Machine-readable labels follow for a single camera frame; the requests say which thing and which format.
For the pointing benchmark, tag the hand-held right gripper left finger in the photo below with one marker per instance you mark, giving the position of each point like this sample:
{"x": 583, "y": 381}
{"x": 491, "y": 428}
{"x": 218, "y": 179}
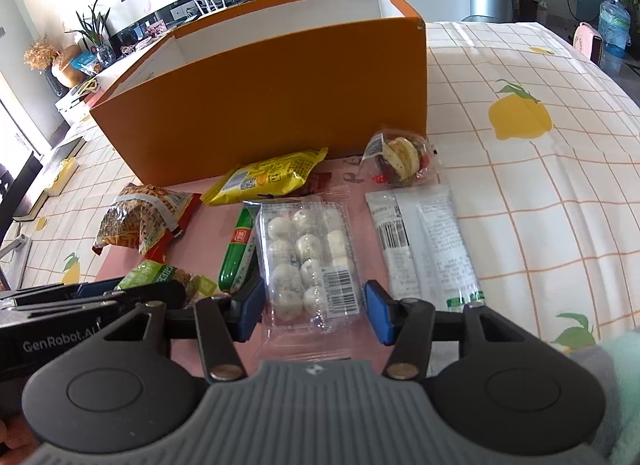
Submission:
{"x": 251, "y": 309}

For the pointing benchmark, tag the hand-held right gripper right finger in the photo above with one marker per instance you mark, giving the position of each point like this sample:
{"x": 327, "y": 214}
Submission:
{"x": 379, "y": 312}

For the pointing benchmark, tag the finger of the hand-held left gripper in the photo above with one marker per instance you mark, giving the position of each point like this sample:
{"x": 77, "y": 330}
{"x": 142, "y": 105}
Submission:
{"x": 160, "y": 292}
{"x": 97, "y": 289}

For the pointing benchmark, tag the yellow snack packet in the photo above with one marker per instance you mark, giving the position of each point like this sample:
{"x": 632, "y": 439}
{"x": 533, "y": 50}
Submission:
{"x": 265, "y": 177}

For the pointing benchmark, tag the clear pastry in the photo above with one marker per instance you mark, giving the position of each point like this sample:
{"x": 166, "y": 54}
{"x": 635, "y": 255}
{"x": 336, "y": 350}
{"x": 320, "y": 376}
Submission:
{"x": 397, "y": 157}

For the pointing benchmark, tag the orange cardboard box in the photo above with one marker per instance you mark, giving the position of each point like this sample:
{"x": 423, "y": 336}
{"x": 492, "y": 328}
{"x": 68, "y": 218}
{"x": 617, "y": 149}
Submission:
{"x": 250, "y": 95}

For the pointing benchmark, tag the person's left hand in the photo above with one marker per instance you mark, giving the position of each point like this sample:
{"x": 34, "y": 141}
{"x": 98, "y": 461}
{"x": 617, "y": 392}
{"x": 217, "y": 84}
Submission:
{"x": 15, "y": 435}

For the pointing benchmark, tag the green snack packet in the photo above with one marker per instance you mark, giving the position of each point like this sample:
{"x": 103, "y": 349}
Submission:
{"x": 155, "y": 272}

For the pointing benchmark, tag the green sausage stick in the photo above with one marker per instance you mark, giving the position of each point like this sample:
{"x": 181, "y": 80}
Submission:
{"x": 235, "y": 255}

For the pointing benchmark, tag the pink table mat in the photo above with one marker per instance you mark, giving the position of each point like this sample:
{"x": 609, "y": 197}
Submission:
{"x": 200, "y": 245}

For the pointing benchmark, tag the clear tray of white balls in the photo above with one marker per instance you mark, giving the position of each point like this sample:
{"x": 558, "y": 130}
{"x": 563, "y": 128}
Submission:
{"x": 300, "y": 250}

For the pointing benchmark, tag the red snack packet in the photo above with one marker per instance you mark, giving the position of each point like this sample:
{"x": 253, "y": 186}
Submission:
{"x": 182, "y": 217}

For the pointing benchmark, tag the white long packet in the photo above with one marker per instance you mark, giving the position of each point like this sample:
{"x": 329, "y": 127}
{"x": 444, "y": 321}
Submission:
{"x": 430, "y": 245}

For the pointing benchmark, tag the yellow cartoon packet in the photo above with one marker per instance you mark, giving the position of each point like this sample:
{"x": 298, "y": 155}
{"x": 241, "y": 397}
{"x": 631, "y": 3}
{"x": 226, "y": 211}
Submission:
{"x": 62, "y": 177}

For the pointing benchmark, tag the dark flat board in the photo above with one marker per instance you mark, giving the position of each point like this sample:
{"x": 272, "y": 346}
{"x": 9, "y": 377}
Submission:
{"x": 45, "y": 180}

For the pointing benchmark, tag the round brown vase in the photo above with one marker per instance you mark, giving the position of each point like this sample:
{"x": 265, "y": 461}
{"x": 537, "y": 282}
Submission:
{"x": 67, "y": 70}

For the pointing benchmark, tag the dried flower bunch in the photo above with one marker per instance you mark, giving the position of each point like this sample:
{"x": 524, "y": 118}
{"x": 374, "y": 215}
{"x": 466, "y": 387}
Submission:
{"x": 42, "y": 55}

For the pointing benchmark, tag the grey green clothing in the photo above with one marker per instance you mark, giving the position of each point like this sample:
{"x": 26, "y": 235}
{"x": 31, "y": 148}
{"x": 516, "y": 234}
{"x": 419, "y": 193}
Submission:
{"x": 610, "y": 395}

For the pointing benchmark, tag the green plant in glass vase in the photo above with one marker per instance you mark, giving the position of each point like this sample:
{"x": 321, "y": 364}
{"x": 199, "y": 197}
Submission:
{"x": 97, "y": 40}

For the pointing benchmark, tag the white router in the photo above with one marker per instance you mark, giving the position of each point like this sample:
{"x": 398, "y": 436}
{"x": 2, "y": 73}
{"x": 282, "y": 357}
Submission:
{"x": 211, "y": 1}

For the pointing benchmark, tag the pink space heater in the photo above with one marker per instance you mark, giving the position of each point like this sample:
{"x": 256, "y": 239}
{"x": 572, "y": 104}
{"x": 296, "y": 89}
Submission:
{"x": 590, "y": 45}

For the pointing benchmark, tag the blue water bottle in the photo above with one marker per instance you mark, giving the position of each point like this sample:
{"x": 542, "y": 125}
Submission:
{"x": 614, "y": 27}

